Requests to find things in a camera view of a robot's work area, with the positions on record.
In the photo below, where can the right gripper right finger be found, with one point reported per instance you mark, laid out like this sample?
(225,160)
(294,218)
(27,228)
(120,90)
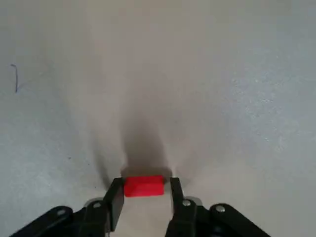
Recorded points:
(185,219)

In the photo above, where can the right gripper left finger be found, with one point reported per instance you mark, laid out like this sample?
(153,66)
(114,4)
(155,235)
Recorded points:
(93,219)

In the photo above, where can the red rectangular block piece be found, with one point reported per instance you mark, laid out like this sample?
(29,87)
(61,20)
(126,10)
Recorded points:
(144,187)

